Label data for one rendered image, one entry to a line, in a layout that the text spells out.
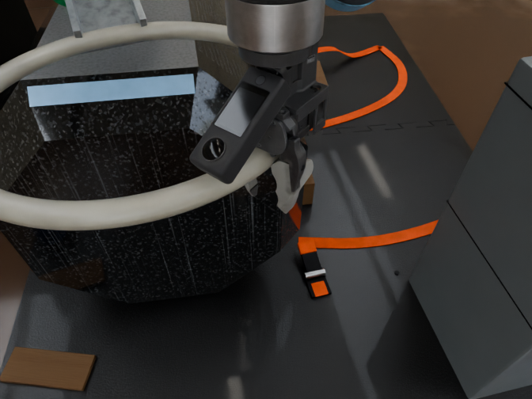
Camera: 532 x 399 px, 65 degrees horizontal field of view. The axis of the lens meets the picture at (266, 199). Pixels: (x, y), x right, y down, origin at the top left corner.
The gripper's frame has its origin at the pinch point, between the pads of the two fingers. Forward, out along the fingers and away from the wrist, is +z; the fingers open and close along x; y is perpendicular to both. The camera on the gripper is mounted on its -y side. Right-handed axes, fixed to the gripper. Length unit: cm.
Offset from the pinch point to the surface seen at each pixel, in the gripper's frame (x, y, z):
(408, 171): 14, 113, 80
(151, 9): 60, 34, -1
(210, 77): 33.2, 24.4, 4.2
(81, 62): 54, 9, 1
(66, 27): 69, 16, 0
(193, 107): 32.4, 18.0, 7.6
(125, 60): 48, 15, 1
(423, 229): -4, 88, 82
